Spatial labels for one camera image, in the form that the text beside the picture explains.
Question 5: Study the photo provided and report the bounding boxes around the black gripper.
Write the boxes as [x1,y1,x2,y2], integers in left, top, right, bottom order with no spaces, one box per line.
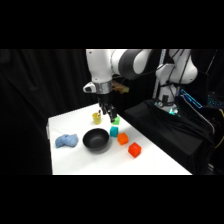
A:
[97,93,118,124]

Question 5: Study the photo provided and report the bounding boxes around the red cube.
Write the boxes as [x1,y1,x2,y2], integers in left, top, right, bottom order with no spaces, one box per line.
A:
[127,141,143,159]

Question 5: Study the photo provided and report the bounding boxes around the green cube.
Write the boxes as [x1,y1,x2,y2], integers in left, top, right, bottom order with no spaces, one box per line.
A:
[111,116,121,127]

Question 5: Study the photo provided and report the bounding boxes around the teal cube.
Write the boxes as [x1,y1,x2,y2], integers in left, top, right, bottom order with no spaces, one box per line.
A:
[109,125,119,138]

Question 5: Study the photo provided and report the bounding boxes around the orange cube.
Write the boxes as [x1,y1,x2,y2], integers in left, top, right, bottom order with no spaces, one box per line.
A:
[116,132,130,146]

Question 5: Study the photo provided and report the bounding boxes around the black bowl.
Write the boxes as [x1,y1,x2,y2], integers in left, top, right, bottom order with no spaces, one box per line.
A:
[82,128,111,153]

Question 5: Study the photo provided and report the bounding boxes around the yellow cup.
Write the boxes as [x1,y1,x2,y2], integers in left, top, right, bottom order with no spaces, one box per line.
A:
[91,112,103,126]

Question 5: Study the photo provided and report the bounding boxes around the tan wooden object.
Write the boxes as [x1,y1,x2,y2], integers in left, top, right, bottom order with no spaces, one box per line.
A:
[112,80,130,95]

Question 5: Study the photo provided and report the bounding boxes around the blue crumpled cloth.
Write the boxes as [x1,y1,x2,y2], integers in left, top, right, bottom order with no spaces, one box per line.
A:
[54,133,80,149]

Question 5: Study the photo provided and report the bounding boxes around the black cloth-covered robot stand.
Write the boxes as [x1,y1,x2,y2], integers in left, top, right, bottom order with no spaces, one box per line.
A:
[119,99,216,176]

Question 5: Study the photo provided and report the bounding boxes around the black curtain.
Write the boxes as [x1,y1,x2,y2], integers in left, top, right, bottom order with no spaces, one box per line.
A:
[0,49,224,176]

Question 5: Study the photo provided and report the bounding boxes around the blue-lit device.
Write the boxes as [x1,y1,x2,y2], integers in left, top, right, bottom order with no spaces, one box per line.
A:
[180,88,204,110]

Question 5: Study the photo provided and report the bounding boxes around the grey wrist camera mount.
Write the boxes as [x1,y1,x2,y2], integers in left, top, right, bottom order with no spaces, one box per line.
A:
[82,79,114,96]

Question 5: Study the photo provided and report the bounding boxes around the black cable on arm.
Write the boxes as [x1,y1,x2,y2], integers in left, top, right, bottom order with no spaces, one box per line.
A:
[153,49,188,101]

